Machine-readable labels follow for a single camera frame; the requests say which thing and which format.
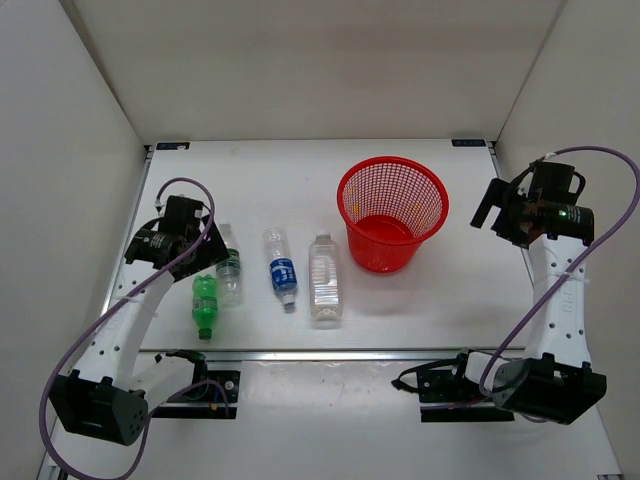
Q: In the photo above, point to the green label clear bottle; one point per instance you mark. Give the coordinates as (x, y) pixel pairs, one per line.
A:
(229, 271)

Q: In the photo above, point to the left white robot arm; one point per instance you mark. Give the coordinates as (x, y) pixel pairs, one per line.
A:
(102, 397)

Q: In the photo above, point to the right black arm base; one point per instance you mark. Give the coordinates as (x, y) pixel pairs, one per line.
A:
(446, 396)

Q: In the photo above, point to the aluminium table rail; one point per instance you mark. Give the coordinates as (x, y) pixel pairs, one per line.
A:
(339, 355)

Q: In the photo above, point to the green plastic soda bottle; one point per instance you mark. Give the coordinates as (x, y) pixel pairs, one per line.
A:
(204, 305)

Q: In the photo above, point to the square clear plastic bottle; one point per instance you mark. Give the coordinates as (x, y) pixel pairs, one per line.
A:
(326, 297)

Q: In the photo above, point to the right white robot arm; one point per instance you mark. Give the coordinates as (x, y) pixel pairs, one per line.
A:
(554, 381)

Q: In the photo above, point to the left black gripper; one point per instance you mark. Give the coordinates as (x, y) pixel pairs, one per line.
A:
(213, 251)

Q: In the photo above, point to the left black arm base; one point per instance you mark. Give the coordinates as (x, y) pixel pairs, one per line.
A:
(215, 398)

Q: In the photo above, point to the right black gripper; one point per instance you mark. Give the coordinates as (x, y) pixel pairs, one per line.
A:
(495, 197)

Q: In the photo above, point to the blue label clear bottle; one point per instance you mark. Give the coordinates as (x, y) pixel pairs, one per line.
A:
(281, 267)

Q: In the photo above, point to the red mesh plastic bin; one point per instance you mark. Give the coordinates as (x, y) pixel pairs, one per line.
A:
(390, 205)

